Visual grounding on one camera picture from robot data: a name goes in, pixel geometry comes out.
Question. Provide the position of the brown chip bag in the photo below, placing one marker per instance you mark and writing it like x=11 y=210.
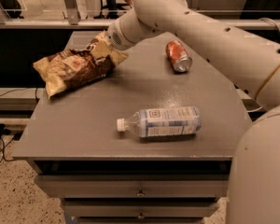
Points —
x=73 y=68

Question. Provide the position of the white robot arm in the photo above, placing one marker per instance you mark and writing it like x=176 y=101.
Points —
x=250 y=62

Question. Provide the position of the blue plastic water bottle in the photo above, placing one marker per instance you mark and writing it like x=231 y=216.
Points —
x=160 y=122

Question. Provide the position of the grey drawer cabinet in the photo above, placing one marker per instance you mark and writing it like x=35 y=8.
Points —
x=80 y=157

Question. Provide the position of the red soda can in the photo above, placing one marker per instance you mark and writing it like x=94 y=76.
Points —
x=178 y=56

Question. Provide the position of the upper drawer knob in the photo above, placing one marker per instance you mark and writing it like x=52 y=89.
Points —
x=140 y=193

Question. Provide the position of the drawer knob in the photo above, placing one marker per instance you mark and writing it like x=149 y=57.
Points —
x=140 y=193
x=141 y=216

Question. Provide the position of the lower drawer knob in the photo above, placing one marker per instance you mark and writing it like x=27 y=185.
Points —
x=141 y=216

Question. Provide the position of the metal glass railing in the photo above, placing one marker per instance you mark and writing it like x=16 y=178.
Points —
x=53 y=14

